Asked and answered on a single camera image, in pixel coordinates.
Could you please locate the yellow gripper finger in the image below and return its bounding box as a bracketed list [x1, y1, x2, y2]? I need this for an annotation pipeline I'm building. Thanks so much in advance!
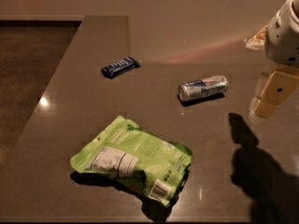
[249, 66, 299, 119]
[245, 25, 268, 50]

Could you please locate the silver blue redbull can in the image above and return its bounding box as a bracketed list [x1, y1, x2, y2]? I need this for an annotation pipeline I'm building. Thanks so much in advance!
[178, 76, 228, 102]

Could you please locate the green rice chip bag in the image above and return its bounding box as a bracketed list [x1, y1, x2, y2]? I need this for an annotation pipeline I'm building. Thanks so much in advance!
[70, 116, 192, 206]

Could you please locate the blue candy bar wrapper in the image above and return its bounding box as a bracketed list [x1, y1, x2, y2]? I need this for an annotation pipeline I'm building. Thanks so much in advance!
[101, 57, 140, 79]

